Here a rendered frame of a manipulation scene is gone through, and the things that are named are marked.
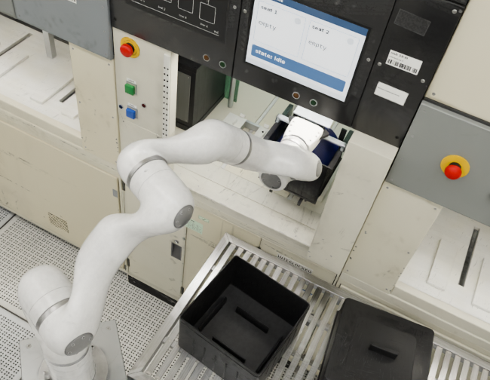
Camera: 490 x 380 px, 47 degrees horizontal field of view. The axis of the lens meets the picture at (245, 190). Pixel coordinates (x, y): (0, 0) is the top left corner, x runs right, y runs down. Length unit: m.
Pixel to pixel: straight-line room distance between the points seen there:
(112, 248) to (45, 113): 1.10
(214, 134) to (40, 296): 0.54
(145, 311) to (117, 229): 1.46
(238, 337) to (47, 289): 0.65
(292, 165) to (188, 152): 0.33
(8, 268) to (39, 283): 1.49
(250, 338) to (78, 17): 1.09
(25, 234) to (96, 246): 1.72
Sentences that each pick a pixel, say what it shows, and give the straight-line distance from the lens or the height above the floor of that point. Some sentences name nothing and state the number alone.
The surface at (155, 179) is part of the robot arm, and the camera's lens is 1.20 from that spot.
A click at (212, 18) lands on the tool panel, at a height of 1.56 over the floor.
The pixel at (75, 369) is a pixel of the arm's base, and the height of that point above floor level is 0.91.
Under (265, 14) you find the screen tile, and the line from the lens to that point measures 1.41.
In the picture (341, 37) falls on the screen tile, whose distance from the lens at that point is 1.35.
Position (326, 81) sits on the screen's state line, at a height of 1.51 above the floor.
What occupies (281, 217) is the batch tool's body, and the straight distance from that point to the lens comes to 1.92.
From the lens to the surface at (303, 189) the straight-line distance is 1.81.
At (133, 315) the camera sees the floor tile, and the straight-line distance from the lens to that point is 2.66.
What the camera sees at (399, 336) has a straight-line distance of 1.79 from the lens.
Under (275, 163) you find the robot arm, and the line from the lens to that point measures 1.42.
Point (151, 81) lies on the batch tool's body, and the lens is 1.74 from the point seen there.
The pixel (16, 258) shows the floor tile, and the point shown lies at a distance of 2.90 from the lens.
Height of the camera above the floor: 2.35
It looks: 49 degrees down
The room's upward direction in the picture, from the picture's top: 11 degrees clockwise
